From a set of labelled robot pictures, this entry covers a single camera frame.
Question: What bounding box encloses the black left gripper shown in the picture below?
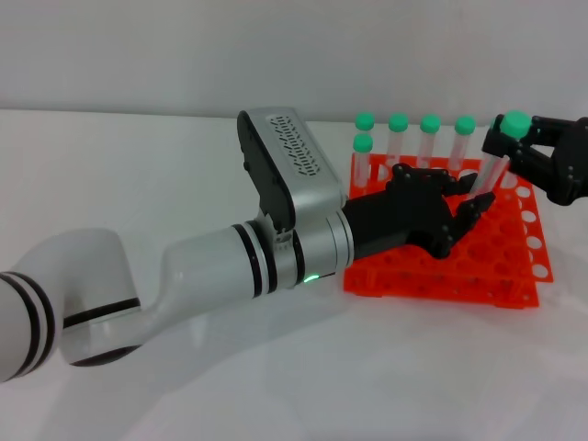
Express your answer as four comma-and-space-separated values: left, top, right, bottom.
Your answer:
342, 163, 496, 264

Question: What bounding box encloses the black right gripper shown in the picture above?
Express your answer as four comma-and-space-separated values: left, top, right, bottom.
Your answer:
481, 115, 588, 207

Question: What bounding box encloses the orange plastic test tube rack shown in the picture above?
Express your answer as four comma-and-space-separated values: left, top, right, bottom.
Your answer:
343, 153, 556, 310

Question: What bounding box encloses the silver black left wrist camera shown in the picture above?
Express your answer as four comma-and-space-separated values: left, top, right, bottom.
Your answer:
236, 107, 346, 231

